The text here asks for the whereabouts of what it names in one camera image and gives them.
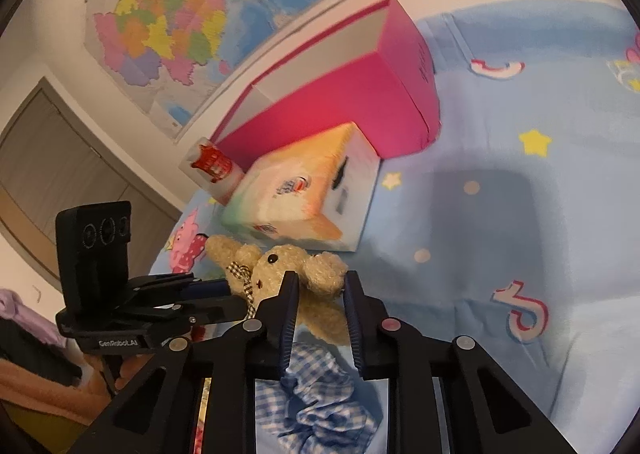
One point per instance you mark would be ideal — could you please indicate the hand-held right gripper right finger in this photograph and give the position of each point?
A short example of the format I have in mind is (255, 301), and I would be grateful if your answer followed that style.
(352, 329)

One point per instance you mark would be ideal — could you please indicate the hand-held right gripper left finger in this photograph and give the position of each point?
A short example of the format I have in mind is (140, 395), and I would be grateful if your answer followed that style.
(288, 334)

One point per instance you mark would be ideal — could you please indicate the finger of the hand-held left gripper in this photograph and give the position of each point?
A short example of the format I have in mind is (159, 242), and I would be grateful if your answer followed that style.
(210, 288)
(215, 310)

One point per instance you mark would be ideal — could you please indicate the beige teddy bear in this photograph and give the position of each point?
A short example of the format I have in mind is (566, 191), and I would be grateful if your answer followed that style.
(280, 266)

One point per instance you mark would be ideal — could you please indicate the blue gingham scrunchie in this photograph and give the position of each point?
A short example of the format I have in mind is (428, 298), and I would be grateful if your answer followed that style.
(315, 409)

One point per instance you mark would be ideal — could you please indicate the pink cardboard box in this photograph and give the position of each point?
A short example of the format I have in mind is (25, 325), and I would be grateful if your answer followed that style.
(340, 98)

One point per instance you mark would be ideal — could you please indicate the purple cloth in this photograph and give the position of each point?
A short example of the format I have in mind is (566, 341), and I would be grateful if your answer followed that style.
(20, 306)

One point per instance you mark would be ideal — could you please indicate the dark cloth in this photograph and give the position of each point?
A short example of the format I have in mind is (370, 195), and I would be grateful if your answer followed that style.
(35, 354)

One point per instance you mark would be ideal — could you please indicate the grey wooden door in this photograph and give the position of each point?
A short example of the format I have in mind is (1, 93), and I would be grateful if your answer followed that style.
(55, 173)

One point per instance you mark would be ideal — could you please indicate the white orange lotion bottle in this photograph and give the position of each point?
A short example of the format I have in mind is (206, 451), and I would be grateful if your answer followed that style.
(212, 166)

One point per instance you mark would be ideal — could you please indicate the pastel tissue pack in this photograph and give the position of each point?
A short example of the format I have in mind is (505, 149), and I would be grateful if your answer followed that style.
(300, 189)

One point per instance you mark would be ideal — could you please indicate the colourful wall map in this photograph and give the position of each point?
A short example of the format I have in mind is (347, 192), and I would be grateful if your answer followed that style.
(200, 18)

